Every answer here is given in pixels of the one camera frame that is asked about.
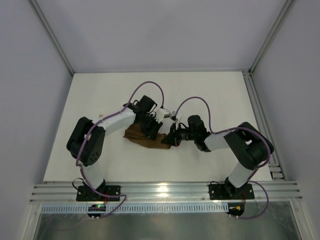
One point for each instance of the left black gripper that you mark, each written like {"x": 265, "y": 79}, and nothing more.
{"x": 152, "y": 128}

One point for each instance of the front aluminium rail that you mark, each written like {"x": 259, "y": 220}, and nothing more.
{"x": 165, "y": 192}

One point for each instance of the right black connector board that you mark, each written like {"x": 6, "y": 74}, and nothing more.
{"x": 235, "y": 209}

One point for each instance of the right corner aluminium post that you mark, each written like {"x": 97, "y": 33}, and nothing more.
{"x": 272, "y": 33}

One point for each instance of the left black connector board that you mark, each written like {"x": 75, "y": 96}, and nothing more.
{"x": 95, "y": 211}

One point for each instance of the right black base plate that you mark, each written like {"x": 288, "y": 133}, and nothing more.
{"x": 226, "y": 191}

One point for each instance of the left corner aluminium post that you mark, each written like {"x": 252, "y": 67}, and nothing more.
{"x": 50, "y": 33}

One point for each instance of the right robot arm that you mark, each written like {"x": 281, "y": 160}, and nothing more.
{"x": 246, "y": 143}

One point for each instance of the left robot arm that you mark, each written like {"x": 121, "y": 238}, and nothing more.
{"x": 87, "y": 139}

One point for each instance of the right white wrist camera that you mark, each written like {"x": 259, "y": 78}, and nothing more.
{"x": 176, "y": 117}

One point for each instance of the brown cloth napkin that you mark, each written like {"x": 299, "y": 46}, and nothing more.
{"x": 135, "y": 135}

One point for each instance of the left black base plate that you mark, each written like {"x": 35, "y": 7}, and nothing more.
{"x": 108, "y": 193}

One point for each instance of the right side aluminium rail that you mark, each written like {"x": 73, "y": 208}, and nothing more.
{"x": 275, "y": 167}

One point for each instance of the slotted cable duct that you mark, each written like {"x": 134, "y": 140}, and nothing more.
{"x": 138, "y": 208}

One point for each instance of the aluminium rail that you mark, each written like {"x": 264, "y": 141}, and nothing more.
{"x": 165, "y": 192}
{"x": 275, "y": 167}

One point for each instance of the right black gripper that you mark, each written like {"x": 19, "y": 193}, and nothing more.
{"x": 174, "y": 135}

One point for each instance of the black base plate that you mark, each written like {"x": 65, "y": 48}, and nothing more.
{"x": 226, "y": 191}
{"x": 108, "y": 193}

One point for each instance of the black connector board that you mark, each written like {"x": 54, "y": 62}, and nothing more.
{"x": 235, "y": 209}
{"x": 95, "y": 211}

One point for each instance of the corner aluminium post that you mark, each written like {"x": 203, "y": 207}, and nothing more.
{"x": 50, "y": 33}
{"x": 272, "y": 33}

